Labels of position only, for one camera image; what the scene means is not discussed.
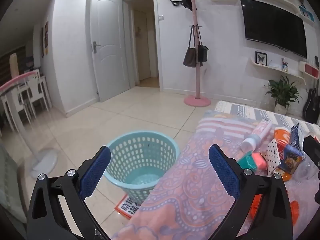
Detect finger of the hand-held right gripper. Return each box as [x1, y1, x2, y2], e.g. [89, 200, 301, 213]
[302, 135, 320, 168]

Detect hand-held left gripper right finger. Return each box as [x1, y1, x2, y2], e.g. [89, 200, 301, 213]
[209, 144, 293, 240]

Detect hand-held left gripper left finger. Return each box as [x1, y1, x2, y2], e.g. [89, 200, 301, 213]
[26, 145, 112, 240]

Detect polka dot paper bag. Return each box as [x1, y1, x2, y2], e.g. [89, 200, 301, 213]
[264, 139, 286, 176]

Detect teal plastic laundry basket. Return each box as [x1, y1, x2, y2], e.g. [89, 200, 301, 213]
[103, 130, 181, 206]

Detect pink and white bottle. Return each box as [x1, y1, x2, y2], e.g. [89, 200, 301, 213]
[242, 119, 273, 152]

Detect blue and white carton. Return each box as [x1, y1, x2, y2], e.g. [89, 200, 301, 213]
[290, 122, 307, 153]

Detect orange and blue snack packet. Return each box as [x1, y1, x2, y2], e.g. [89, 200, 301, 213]
[279, 144, 304, 174]

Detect teal small box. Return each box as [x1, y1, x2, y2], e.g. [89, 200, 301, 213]
[237, 152, 258, 173]

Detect pink small block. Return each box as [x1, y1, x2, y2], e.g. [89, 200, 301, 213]
[251, 152, 268, 171]

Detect pink printed blanket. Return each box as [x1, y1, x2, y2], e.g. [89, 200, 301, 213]
[111, 109, 320, 240]

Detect black guitar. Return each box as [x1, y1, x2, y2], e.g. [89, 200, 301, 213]
[303, 80, 320, 125]

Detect white standing fan pink rim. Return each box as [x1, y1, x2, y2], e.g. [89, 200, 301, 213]
[0, 71, 59, 179]

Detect orange plastic wrapper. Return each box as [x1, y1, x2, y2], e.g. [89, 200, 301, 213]
[251, 194, 299, 226]

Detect potted green plant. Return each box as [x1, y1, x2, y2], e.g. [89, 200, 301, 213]
[265, 76, 303, 116]

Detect grey striped mat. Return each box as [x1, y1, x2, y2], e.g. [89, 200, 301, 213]
[214, 100, 320, 131]

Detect pink coat rack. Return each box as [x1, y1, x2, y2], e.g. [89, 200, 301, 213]
[184, 0, 212, 107]

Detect white dining chairs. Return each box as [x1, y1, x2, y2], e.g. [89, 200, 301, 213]
[16, 69, 53, 121]

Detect framed butterfly picture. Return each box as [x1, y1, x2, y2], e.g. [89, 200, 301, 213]
[255, 51, 268, 66]

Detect brown hanging bag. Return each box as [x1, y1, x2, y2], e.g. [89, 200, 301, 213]
[183, 26, 198, 68]

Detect black hanging bag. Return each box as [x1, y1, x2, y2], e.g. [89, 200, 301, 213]
[197, 26, 210, 63]

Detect white door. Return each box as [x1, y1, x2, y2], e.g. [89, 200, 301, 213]
[86, 0, 131, 102]

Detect red and white wall cabinet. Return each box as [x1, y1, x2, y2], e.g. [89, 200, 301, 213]
[299, 61, 320, 79]

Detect white curved wall shelf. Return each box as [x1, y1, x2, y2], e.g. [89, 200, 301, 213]
[250, 57, 307, 81]

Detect black wall television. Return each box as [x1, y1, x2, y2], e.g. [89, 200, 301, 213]
[240, 0, 308, 59]

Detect wall picture strip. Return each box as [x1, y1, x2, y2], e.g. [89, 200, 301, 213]
[44, 21, 49, 56]

